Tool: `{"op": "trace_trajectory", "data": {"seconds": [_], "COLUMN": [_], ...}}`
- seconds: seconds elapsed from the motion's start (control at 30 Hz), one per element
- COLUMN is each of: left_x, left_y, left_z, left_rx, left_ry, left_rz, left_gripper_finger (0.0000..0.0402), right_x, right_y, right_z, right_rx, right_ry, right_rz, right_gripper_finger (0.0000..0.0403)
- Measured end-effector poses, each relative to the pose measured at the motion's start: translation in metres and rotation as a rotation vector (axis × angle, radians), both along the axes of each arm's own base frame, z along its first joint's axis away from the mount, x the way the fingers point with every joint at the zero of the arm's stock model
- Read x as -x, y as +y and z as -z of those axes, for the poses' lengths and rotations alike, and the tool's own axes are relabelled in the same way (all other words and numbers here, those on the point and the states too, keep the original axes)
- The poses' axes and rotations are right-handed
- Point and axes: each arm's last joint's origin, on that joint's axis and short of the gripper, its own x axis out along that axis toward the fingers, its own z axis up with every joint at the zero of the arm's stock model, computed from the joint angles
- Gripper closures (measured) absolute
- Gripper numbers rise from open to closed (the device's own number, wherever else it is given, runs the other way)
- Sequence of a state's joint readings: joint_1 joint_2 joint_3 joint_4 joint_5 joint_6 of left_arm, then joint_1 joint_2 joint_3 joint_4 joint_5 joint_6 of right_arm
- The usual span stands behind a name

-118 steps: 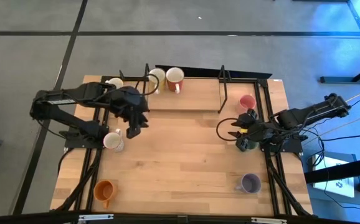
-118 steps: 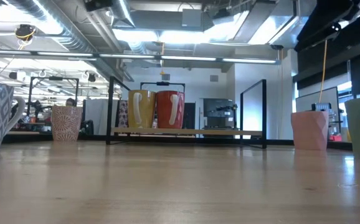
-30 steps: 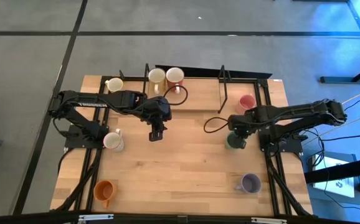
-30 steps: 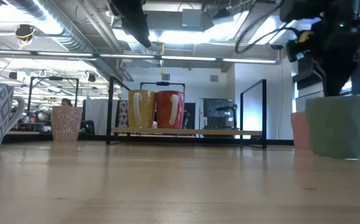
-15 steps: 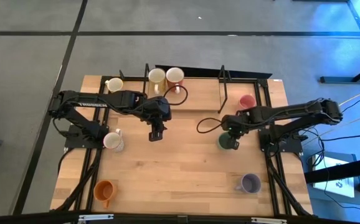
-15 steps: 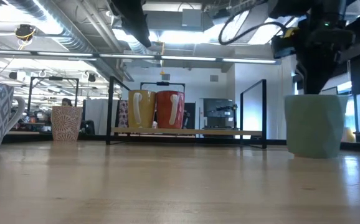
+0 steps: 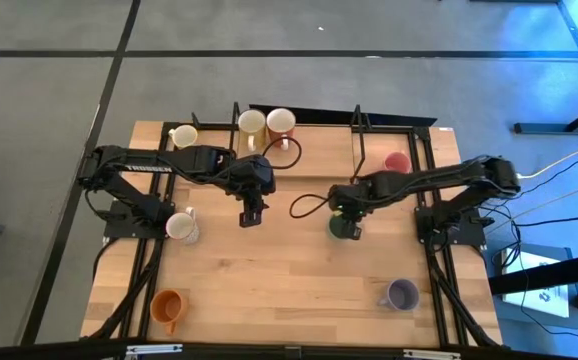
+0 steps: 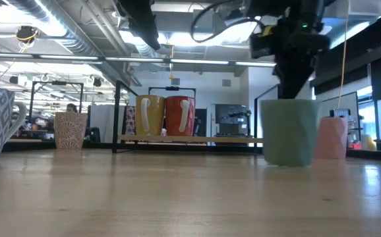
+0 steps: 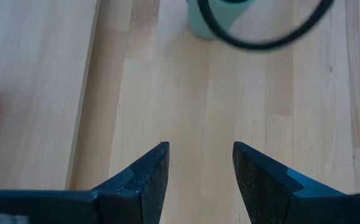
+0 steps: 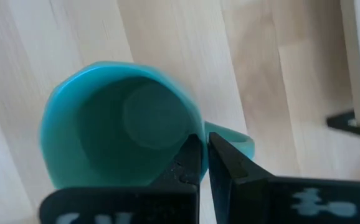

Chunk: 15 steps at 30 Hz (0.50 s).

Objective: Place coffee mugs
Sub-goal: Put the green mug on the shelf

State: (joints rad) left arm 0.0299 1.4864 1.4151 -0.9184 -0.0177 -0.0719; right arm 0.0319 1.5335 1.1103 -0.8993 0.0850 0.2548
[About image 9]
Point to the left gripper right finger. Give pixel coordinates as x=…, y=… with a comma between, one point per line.
x=292, y=205

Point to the teal mug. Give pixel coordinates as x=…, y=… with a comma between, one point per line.
x=203, y=21

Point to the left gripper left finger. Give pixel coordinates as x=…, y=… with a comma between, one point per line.
x=74, y=207

